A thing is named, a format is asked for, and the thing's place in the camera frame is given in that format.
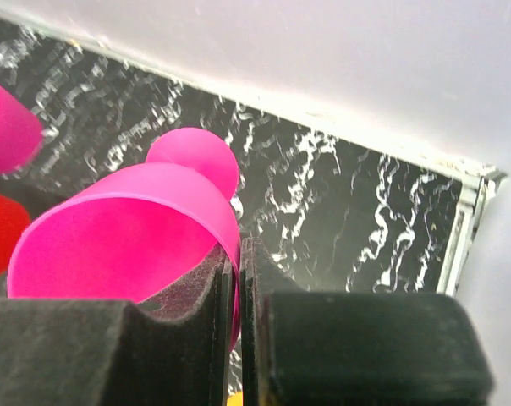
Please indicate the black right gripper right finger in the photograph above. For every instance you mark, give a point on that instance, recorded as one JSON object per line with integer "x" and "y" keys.
{"x": 303, "y": 347}

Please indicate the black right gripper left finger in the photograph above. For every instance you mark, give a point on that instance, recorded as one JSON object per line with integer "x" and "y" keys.
{"x": 170, "y": 350}

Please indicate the magenta plastic wine glass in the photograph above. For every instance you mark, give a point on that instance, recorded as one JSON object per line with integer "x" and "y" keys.
{"x": 20, "y": 133}

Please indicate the red plastic wine glass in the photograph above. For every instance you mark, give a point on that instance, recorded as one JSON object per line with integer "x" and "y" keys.
{"x": 14, "y": 219}

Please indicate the orange plastic wine glass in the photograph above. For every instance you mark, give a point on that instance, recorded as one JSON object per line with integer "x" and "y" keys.
{"x": 235, "y": 399}

